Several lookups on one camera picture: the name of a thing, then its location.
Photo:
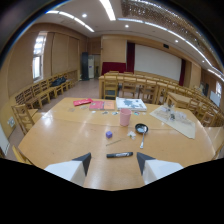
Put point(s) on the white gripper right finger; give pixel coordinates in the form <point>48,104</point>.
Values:
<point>156,168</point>

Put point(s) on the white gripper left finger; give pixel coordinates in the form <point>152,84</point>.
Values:
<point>68,169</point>

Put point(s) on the black marker pen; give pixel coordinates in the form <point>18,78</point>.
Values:
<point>119,154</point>

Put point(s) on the crumpled clear wrapper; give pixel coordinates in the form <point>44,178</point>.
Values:
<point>132,134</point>

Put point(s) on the thin wooden stick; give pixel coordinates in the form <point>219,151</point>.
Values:
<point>115,142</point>

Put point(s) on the wooden chair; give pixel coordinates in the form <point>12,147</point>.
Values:
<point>110,86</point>
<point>19,156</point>
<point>24,117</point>
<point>149,90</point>

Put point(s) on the small purple cube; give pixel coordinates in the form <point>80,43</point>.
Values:
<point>109,134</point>

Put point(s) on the clear plastic packaging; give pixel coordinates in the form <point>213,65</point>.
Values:
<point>172,114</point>

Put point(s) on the pink plastic cup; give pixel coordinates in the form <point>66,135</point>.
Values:
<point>125,116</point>

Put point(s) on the red flat packet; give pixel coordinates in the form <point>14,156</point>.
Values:
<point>82,102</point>

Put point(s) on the white printed book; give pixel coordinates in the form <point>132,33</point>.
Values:
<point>130,104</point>

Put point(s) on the pink orange book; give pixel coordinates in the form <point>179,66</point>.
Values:
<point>101,105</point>

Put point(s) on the dark bag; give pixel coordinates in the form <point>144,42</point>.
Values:
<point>58,81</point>

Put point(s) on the long wooden table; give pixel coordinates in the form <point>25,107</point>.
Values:
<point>133,81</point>

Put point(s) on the black tall cabinet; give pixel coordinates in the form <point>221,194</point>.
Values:
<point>84,66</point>

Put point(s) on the white projection screen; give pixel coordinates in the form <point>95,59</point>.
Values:
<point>157,61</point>

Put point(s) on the red draped table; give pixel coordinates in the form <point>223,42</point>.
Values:
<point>113,67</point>

